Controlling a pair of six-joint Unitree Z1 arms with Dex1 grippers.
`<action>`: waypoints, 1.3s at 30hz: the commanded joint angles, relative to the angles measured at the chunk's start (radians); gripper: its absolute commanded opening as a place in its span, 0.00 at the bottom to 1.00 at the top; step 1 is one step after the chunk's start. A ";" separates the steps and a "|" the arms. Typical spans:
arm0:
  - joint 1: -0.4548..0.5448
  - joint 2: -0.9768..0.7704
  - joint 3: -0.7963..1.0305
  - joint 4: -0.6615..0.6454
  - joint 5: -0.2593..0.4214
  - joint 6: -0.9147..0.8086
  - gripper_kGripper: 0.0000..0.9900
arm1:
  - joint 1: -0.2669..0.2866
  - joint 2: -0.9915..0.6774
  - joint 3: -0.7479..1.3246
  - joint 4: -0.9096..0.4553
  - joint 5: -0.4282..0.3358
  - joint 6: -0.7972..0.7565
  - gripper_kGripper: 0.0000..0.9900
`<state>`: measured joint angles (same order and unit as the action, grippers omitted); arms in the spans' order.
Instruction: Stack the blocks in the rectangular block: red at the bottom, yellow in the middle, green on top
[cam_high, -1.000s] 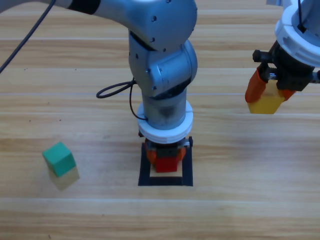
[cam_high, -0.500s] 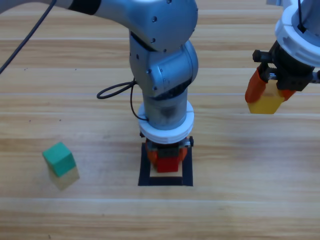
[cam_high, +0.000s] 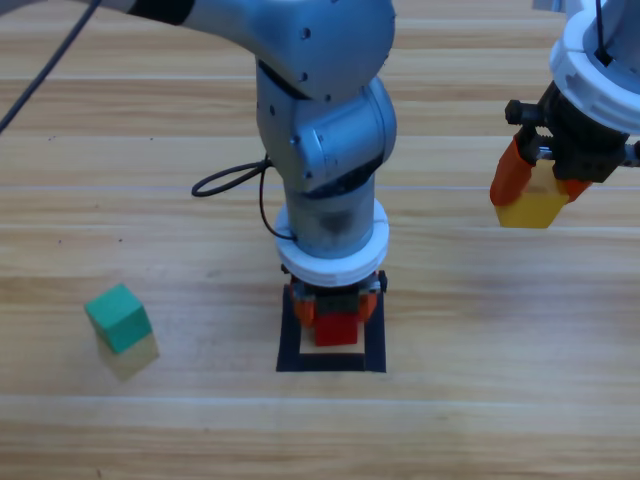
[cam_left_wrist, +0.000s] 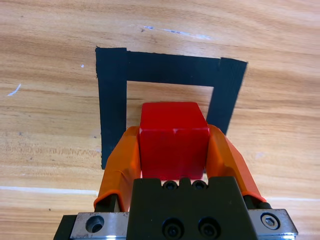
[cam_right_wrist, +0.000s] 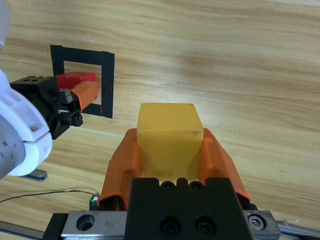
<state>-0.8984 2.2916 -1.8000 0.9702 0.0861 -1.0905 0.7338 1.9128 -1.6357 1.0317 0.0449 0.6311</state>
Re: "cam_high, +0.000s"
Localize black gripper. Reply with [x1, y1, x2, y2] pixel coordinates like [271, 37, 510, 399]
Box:
[489, 82, 640, 207]
[287, 272, 389, 329]

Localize red wooden block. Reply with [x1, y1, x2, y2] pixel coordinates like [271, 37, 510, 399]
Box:
[314, 313, 360, 348]

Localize yellow wooden block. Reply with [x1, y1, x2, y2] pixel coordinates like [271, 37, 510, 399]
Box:
[494, 164, 570, 230]

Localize green wooden block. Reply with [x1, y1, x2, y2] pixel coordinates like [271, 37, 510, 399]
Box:
[83, 283, 154, 355]

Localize black tape square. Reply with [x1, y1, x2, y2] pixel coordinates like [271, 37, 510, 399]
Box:
[275, 284, 387, 375]

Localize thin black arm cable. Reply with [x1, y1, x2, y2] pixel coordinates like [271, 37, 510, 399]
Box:
[593, 0, 615, 67]
[257, 154, 301, 246]

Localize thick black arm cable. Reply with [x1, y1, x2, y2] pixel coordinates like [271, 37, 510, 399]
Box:
[191, 157, 274, 199]

